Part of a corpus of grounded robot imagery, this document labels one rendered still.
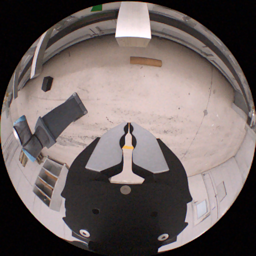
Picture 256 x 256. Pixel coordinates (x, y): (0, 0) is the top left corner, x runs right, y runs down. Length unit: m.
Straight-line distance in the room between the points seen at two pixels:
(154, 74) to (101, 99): 0.63
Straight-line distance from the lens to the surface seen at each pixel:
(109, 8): 0.40
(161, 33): 0.98
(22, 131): 0.68
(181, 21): 0.43
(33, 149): 0.73
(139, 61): 0.88
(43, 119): 0.78
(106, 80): 0.97
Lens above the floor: 0.93
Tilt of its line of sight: 57 degrees down
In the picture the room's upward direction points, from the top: 177 degrees counter-clockwise
